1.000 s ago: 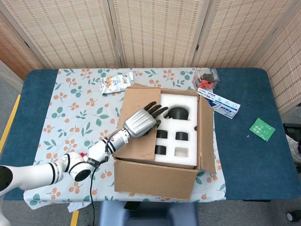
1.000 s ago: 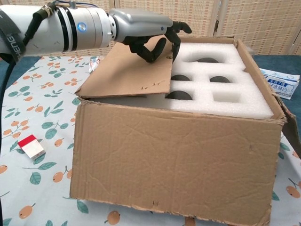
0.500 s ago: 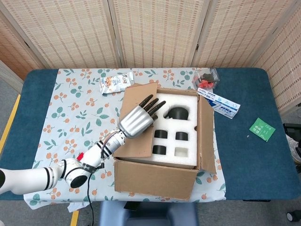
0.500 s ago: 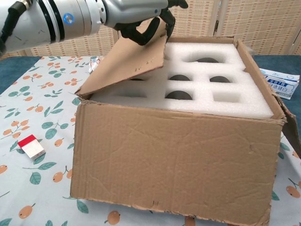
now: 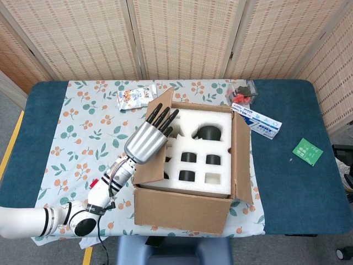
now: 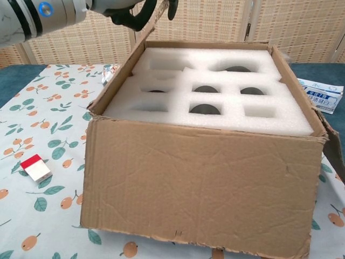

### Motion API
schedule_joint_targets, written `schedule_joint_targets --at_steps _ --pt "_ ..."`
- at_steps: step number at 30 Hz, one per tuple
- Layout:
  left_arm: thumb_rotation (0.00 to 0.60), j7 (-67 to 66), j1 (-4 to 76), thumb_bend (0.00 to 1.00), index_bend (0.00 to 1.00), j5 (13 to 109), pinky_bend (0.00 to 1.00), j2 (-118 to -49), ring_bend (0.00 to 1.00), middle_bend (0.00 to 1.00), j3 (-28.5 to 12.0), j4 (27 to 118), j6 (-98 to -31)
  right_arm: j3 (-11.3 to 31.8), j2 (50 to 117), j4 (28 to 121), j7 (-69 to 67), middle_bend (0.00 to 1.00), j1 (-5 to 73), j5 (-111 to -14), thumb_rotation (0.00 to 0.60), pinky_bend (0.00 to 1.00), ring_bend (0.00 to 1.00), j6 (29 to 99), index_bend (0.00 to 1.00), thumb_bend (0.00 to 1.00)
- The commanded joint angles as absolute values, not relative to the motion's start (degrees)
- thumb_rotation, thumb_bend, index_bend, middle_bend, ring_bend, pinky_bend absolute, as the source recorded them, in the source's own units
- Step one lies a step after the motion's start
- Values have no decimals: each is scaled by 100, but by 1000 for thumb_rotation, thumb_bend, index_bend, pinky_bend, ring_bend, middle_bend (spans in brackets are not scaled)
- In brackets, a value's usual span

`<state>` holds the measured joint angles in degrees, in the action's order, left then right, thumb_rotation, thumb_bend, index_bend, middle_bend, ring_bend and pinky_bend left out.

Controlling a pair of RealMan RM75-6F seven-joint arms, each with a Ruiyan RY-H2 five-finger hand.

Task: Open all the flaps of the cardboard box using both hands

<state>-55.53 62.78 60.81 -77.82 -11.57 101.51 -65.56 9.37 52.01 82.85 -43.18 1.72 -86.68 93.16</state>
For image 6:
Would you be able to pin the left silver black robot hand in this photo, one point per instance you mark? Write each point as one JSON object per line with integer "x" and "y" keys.
{"x": 129, "y": 19}

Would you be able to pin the red topped cardboard box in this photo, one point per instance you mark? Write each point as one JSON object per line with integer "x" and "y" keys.
{"x": 188, "y": 189}

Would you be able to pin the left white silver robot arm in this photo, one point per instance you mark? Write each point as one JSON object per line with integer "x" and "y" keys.
{"x": 40, "y": 19}

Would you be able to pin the small red white box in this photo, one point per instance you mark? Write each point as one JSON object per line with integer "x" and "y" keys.
{"x": 36, "y": 169}

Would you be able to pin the white blue toothpaste box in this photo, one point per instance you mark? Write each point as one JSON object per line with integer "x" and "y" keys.
{"x": 320, "y": 97}

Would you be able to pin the white snack bag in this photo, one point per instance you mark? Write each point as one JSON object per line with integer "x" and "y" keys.
{"x": 110, "y": 74}

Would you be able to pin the bamboo folding screen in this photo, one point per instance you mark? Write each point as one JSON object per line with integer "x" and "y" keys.
{"x": 215, "y": 21}

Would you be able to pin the floral leaf print tablecloth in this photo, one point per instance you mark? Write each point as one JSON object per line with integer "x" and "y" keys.
{"x": 40, "y": 121}

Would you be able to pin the white foam insert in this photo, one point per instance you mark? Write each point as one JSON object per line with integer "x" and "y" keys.
{"x": 231, "y": 124}

